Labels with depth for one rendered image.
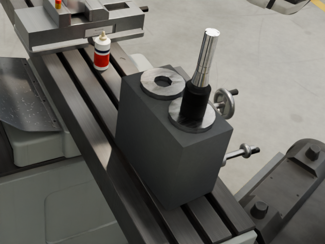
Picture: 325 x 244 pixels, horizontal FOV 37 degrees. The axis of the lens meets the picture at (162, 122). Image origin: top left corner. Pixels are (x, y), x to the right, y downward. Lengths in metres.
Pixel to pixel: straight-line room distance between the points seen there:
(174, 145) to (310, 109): 2.16
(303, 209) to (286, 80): 1.65
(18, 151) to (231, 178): 1.35
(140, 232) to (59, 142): 0.43
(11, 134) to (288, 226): 0.85
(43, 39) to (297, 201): 0.91
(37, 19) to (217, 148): 0.67
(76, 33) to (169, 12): 2.22
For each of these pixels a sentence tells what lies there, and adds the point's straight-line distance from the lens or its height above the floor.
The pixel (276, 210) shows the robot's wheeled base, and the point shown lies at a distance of 1.50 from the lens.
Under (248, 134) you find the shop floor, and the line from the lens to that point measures 2.64.
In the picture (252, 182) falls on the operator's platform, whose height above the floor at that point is 0.40.
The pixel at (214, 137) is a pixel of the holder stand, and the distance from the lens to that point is 0.88.
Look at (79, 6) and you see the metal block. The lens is 1.35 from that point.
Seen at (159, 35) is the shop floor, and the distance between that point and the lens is 3.25.
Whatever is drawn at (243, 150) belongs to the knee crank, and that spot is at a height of 0.53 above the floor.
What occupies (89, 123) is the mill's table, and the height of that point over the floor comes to 0.94.
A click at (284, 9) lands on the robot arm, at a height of 1.20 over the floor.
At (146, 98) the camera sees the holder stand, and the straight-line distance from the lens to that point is 0.93.
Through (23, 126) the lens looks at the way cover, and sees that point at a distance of 1.20.
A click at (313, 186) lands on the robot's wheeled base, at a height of 0.58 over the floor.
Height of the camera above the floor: 1.71
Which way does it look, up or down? 42 degrees down
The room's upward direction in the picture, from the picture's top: 11 degrees clockwise
